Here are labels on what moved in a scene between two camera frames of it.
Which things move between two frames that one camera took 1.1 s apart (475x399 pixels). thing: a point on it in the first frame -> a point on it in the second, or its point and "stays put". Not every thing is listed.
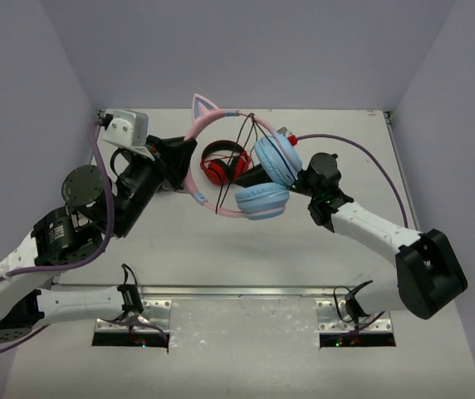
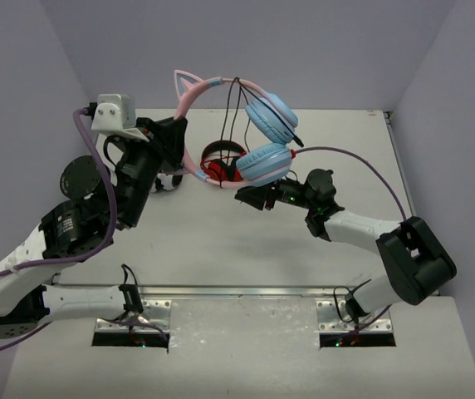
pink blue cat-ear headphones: x=278 y=157 -> x=271 y=115
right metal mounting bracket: x=333 y=316 stays put
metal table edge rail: x=207 y=292 stays put
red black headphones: x=218 y=171 stays put
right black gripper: x=253 y=177 -> x=258 y=195
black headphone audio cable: x=246 y=123 -> x=294 y=137
